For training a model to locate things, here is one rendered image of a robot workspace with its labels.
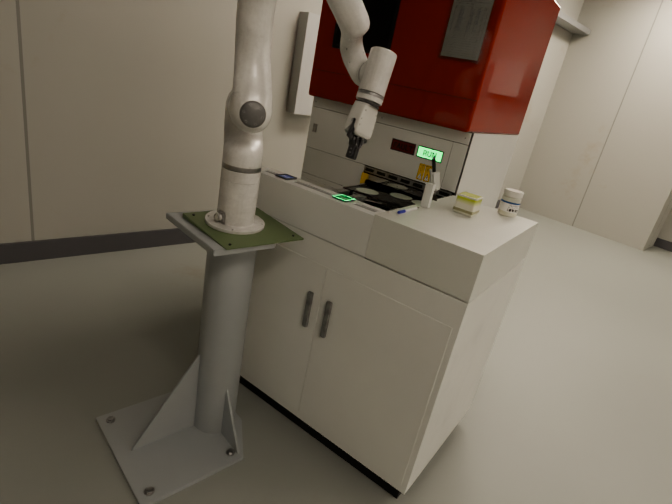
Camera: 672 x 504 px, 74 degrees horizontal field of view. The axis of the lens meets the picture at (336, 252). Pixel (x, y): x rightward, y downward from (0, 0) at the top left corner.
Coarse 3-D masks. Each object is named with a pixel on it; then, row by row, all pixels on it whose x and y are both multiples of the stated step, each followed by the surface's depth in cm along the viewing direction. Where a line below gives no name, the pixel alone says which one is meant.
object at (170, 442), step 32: (192, 224) 140; (224, 256) 141; (224, 288) 145; (224, 320) 149; (224, 352) 154; (192, 384) 161; (224, 384) 160; (128, 416) 167; (160, 416) 157; (192, 416) 167; (224, 416) 165; (128, 448) 154; (160, 448) 157; (192, 448) 159; (224, 448) 162; (128, 480) 143; (160, 480) 146; (192, 480) 148
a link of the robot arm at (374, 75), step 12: (372, 48) 133; (384, 48) 131; (372, 60) 133; (384, 60) 132; (360, 72) 138; (372, 72) 133; (384, 72) 133; (360, 84) 136; (372, 84) 133; (384, 84) 134
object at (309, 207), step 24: (264, 168) 167; (264, 192) 161; (288, 192) 154; (312, 192) 148; (288, 216) 157; (312, 216) 150; (336, 216) 144; (360, 216) 139; (336, 240) 146; (360, 240) 141
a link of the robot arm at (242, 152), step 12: (228, 96) 131; (228, 120) 135; (228, 132) 135; (240, 132) 135; (228, 144) 132; (240, 144) 132; (252, 144) 134; (228, 156) 132; (240, 156) 131; (252, 156) 132; (228, 168) 133; (240, 168) 132; (252, 168) 133
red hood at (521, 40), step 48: (384, 0) 180; (432, 0) 170; (480, 0) 160; (528, 0) 172; (336, 48) 198; (432, 48) 173; (480, 48) 163; (528, 48) 193; (336, 96) 203; (384, 96) 189; (432, 96) 177; (480, 96) 169; (528, 96) 219
